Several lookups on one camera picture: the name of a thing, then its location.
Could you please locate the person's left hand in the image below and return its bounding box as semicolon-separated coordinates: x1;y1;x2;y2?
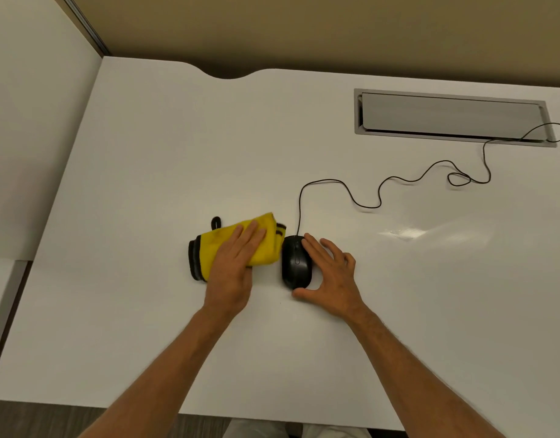
202;220;267;319

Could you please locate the person's right hand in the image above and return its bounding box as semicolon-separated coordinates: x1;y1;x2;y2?
291;233;370;321

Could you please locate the black computer mouse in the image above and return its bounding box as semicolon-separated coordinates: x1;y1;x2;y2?
281;235;314;291

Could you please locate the yellow cloth with black trim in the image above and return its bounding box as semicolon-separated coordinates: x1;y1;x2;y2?
187;212;287;283

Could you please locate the person's right forearm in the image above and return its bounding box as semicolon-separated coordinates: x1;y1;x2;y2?
347;304;507;438

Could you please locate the person's left forearm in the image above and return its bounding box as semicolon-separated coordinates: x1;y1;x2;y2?
78;305;244;438

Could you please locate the white partition panel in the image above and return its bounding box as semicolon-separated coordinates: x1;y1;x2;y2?
0;0;110;261

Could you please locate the black mouse cable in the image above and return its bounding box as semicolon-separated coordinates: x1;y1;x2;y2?
298;122;560;238

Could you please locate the grey metal cable hatch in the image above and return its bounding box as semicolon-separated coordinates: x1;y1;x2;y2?
353;88;558;148

